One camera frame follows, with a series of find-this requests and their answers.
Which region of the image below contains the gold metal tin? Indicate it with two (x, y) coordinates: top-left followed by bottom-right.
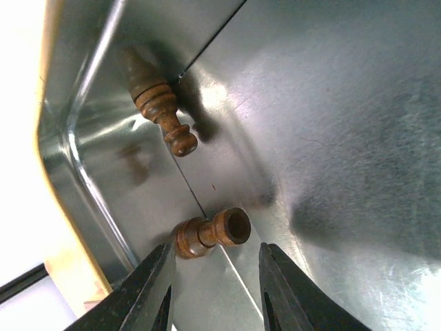
(39, 1), (440, 330)

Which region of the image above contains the dark rook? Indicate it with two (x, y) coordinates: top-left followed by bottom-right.
(172, 208), (251, 259)

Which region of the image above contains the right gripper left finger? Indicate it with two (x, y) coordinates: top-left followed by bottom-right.
(67, 243), (176, 330)

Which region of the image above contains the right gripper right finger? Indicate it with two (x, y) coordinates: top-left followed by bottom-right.
(259, 243), (369, 330)

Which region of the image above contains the dark bishop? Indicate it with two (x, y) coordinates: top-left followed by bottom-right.
(121, 48), (198, 157)

